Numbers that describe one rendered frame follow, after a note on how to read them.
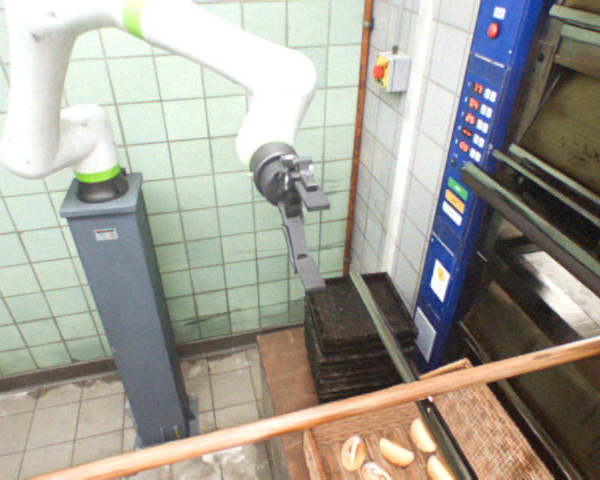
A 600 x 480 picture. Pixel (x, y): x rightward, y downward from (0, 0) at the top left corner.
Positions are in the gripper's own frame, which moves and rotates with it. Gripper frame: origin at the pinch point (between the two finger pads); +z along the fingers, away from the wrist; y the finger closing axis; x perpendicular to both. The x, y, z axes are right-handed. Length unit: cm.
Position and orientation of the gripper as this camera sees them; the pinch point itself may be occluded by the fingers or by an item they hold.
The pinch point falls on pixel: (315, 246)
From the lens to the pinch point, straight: 62.2
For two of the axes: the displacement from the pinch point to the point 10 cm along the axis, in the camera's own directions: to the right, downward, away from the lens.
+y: 0.0, 8.2, 5.7
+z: 2.5, 5.6, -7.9
